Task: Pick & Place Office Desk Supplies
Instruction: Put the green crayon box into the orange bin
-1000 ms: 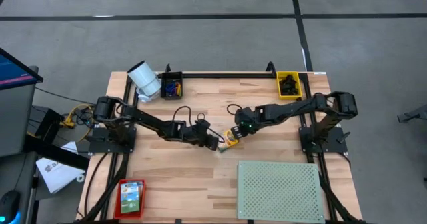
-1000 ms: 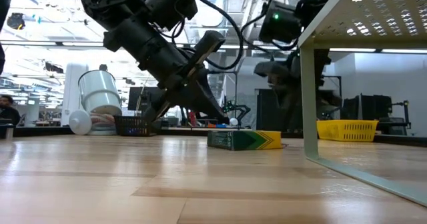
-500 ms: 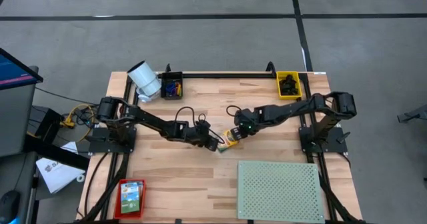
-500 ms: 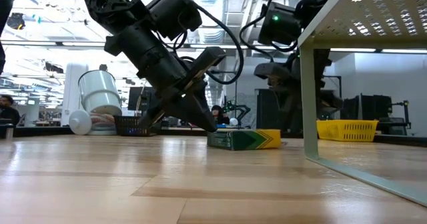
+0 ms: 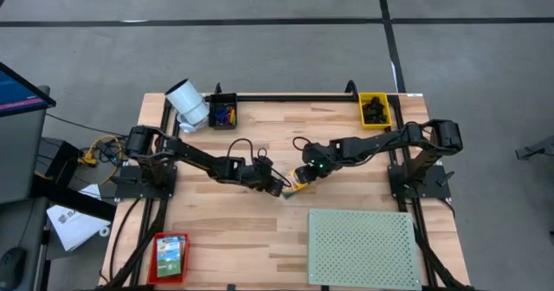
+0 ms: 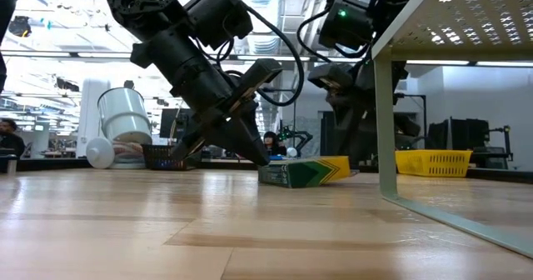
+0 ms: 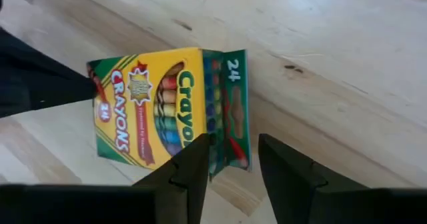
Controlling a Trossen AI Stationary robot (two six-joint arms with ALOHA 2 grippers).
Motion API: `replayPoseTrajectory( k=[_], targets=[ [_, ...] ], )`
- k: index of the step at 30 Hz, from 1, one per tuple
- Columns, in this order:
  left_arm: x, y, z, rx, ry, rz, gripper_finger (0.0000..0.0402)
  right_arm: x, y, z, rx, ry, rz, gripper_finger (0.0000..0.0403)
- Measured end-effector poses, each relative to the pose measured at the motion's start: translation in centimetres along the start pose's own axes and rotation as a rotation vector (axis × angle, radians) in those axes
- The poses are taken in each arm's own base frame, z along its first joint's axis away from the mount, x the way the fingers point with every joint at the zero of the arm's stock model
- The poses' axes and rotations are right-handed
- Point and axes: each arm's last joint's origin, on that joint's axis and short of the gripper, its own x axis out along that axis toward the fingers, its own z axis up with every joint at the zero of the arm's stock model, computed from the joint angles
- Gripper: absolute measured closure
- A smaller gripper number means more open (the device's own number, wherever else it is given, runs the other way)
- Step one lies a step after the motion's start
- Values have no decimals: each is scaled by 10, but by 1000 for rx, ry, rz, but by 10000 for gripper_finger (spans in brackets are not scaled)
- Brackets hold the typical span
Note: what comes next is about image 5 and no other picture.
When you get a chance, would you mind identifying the white plastic bucket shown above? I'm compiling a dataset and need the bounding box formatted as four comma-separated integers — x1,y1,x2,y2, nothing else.
164,77,211,126

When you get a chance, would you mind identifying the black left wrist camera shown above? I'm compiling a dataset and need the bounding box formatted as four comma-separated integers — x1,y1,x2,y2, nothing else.
253,154,274,176

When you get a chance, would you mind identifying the dark grey metal stand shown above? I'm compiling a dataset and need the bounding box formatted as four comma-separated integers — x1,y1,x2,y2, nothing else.
513,134,554,161

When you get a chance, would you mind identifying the black computer monitor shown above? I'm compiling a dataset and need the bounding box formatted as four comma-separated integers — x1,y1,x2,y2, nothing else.
0,61,57,118

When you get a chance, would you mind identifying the black computer mouse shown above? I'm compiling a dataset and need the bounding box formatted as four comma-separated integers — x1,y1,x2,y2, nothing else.
0,246,28,291

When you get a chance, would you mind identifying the black table frame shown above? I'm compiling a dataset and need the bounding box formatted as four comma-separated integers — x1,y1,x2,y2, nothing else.
97,80,475,291

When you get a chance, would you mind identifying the black mesh basket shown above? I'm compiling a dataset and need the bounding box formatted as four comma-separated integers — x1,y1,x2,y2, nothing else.
208,92,239,131

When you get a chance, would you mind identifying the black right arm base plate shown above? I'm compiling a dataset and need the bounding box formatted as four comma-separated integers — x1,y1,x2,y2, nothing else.
387,163,455,200

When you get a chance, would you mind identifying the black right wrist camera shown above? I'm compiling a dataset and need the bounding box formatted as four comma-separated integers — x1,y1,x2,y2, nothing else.
301,143,322,164

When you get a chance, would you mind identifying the red plastic basket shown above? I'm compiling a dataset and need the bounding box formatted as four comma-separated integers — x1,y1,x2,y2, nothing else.
147,231,190,285

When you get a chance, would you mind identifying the yellow plastic basket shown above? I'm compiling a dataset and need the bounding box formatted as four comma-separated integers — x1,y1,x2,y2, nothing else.
358,92,393,131

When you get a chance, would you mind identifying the small white paper sheet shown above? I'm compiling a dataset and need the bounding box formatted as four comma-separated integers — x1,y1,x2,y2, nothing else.
79,184,103,200

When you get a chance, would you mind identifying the yellow green Crayola crayon box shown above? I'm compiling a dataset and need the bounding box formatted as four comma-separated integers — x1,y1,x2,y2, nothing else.
156,235,184,279
281,167,310,199

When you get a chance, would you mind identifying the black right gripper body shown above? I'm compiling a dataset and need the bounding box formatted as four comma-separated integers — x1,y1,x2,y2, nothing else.
310,141,338,179

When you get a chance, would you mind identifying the pale green metal desk shelf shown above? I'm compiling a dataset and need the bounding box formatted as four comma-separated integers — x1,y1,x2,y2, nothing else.
306,208,423,291

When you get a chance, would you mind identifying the white printed paper sheet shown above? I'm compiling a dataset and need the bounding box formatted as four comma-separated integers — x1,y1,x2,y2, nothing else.
46,204,112,253

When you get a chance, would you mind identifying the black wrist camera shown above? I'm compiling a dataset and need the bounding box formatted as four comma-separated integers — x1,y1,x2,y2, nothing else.
301,143,322,164
253,154,274,176

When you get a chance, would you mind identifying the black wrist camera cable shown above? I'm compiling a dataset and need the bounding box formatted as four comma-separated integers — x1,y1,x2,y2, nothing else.
292,136,313,152
227,137,257,165

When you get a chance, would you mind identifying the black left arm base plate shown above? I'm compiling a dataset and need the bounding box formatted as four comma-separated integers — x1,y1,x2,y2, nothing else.
113,160,178,200

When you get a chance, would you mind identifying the yellow floor cable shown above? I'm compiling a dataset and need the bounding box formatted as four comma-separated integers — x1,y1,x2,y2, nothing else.
76,133,127,187

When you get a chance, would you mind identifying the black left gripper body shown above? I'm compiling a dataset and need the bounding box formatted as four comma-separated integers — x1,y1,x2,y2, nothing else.
240,163,285,196

